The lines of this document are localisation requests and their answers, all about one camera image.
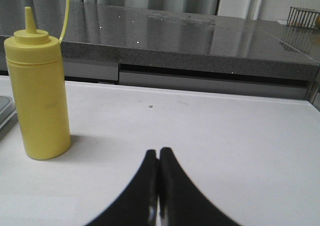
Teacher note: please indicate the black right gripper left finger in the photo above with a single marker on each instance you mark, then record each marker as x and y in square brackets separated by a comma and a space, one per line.
[137, 205]

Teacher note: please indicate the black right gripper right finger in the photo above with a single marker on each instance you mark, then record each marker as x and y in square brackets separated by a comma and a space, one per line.
[181, 202]

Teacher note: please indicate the yellow squeeze bottle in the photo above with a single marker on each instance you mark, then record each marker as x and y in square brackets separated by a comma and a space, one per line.
[35, 67]

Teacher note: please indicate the grey digital kitchen scale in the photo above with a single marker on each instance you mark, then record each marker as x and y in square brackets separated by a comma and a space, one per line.
[8, 115]

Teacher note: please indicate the grey stone counter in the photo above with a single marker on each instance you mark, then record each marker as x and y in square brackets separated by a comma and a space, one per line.
[160, 49]

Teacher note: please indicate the dark wire rack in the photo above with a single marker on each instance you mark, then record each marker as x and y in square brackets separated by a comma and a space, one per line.
[304, 18]

